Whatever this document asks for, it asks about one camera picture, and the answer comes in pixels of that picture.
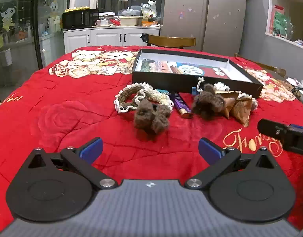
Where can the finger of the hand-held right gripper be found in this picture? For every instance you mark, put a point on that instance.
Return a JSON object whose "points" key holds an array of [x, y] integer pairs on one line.
{"points": [[271, 129]]}

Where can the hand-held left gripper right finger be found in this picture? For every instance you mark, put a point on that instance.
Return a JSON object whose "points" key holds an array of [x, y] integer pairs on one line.
{"points": [[210, 151]]}

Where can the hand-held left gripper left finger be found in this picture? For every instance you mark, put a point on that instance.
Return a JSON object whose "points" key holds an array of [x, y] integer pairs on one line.
{"points": [[92, 151]]}

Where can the brown triangular packet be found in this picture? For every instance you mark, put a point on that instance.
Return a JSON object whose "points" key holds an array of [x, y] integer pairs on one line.
{"points": [[228, 101], [241, 111]]}

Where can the brown fuzzy hair claw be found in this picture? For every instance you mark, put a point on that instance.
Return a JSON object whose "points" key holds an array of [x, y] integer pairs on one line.
{"points": [[208, 103]]}

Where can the blue binder clip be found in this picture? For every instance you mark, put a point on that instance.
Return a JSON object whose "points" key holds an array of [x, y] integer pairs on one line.
{"points": [[194, 90]]}

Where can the brown fuzzy bow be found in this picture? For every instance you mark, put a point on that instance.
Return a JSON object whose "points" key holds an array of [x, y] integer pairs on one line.
{"points": [[146, 118]]}

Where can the brown crocheted lace headband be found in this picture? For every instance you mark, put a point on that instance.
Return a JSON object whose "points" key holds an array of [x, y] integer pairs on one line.
{"points": [[126, 94]]}

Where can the shallow black cardboard box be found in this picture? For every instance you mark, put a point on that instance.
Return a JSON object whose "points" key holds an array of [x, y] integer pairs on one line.
{"points": [[166, 80]]}

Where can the white cloth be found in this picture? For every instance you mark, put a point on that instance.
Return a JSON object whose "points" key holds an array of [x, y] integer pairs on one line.
{"points": [[293, 81]]}

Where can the red bear printed blanket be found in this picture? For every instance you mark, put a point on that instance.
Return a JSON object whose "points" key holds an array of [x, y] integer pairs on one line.
{"points": [[67, 103]]}

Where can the purple snack bar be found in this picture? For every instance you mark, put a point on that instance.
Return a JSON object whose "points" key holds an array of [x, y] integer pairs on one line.
{"points": [[181, 103]]}

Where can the wooden chair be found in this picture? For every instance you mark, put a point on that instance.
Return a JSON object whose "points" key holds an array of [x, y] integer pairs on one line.
{"points": [[270, 67], [171, 40]]}

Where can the green and red card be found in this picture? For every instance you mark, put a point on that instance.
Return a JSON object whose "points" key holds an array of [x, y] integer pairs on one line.
{"points": [[279, 22]]}

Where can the white cabinet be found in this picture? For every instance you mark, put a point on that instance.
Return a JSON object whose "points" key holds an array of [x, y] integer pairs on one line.
{"points": [[104, 38]]}

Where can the small black cloth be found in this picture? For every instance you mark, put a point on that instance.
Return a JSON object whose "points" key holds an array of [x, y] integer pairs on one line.
{"points": [[144, 37]]}

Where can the white cup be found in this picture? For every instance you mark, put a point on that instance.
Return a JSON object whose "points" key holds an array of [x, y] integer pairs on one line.
{"points": [[102, 22]]}

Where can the silver refrigerator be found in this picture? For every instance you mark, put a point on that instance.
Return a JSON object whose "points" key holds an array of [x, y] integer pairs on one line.
{"points": [[203, 17]]}

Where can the red plastic bag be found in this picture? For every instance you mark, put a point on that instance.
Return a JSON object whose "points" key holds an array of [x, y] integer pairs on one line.
{"points": [[114, 21]]}

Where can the black microwave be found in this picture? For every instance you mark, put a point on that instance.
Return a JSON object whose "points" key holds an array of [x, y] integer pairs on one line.
{"points": [[78, 19]]}

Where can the beige plastic basin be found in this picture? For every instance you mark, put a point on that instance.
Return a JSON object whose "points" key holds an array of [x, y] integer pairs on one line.
{"points": [[129, 21]]}

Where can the orange container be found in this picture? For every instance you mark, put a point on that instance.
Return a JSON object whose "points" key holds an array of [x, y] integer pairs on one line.
{"points": [[150, 23]]}

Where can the yellow tray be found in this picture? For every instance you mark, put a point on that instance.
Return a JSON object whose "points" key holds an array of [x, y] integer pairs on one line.
{"points": [[77, 9]]}

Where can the grey plastic bag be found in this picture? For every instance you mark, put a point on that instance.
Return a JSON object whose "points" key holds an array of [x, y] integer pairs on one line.
{"points": [[128, 12]]}

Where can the glass door with stickers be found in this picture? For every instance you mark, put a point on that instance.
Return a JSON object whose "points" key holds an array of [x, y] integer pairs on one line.
{"points": [[15, 29]]}

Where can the white green snack bag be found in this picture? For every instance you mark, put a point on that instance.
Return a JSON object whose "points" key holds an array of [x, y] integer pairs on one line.
{"points": [[149, 9]]}

